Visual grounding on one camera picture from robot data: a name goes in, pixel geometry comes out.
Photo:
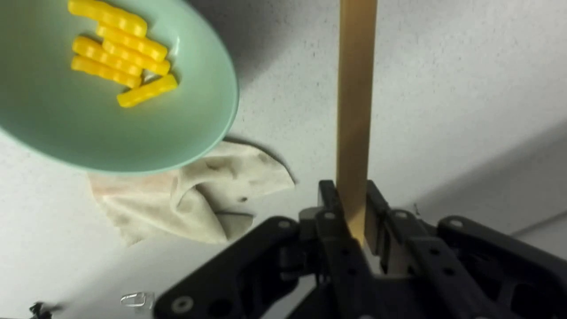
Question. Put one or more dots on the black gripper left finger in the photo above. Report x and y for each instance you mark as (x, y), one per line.
(345, 263)

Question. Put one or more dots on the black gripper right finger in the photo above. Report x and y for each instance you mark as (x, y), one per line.
(423, 278)

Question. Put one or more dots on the wooden spoon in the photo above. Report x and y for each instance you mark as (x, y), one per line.
(356, 108)

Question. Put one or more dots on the mint green bowl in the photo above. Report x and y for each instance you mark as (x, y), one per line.
(76, 119)

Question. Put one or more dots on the stained white cloth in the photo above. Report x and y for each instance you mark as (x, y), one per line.
(196, 202)

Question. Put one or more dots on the crumpled clear plastic wrapper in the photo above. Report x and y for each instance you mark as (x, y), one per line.
(138, 300)

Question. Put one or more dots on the yellow plastic fries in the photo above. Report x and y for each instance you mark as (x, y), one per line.
(122, 53)

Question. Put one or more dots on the black camera clamp mount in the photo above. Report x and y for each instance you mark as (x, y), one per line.
(44, 310)

